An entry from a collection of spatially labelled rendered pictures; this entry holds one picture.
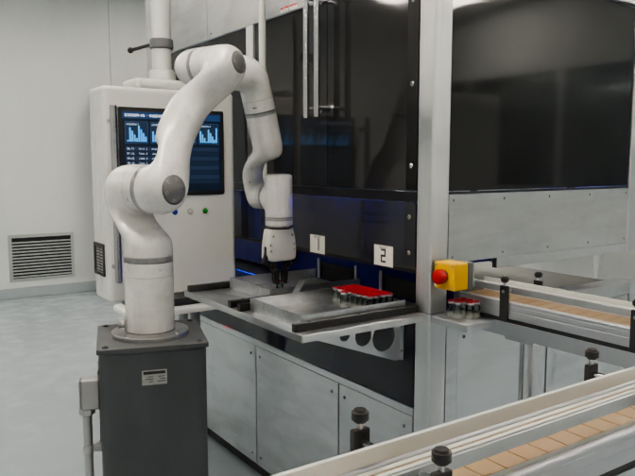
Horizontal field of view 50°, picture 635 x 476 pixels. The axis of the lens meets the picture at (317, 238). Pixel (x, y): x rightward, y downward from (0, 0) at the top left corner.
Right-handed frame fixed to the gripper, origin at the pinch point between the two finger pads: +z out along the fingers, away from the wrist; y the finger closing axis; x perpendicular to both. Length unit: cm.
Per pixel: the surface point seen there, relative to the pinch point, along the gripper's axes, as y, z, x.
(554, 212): -71, -19, 46
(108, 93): 33, -58, -55
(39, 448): 46, 94, -138
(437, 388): -22, 27, 46
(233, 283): 6.9, 4.0, -17.4
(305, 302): -0.1, 5.7, 14.2
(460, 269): -21, -7, 55
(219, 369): -19, 55, -83
